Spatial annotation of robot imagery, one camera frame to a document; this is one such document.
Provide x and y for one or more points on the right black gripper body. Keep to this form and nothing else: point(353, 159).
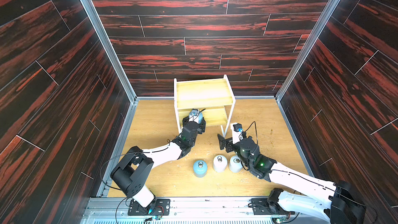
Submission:
point(228, 144)

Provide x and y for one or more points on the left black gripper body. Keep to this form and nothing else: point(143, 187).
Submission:
point(198, 130)

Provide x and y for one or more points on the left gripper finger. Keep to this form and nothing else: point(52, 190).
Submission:
point(202, 124)
point(185, 120)

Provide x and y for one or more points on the blue tea canister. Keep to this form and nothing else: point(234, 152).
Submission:
point(200, 168)
point(196, 116)

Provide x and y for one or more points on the white tea canister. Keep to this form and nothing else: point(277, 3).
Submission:
point(235, 164)
point(220, 163)

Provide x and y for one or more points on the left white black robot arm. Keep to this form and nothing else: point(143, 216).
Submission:
point(132, 171)

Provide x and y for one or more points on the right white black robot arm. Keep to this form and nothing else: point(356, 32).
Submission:
point(336, 203)

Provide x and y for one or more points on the white wooden two-tier shelf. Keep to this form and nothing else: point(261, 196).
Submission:
point(213, 97)

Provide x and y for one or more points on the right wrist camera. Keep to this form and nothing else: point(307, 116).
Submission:
point(237, 132)

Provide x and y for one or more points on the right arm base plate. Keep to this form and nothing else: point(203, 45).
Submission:
point(264, 206)

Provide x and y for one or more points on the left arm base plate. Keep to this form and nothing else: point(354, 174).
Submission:
point(158, 207)

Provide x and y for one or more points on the aluminium front rail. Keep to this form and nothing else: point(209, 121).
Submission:
point(188, 210)

